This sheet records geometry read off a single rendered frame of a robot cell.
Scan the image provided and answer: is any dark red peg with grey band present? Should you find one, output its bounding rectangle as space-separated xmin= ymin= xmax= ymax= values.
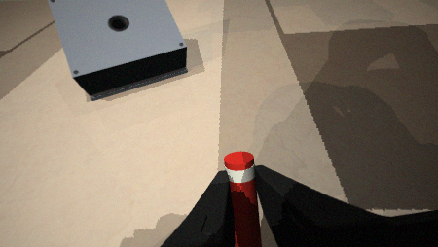
xmin=224 ymin=152 xmax=262 ymax=247

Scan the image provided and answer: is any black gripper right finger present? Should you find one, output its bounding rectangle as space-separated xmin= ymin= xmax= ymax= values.
xmin=254 ymin=165 xmax=438 ymax=247

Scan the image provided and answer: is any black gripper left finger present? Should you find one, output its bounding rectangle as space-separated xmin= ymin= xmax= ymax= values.
xmin=160 ymin=170 xmax=236 ymax=247

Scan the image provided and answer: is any grey square panel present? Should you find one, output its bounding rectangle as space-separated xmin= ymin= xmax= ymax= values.
xmin=48 ymin=0 xmax=188 ymax=101

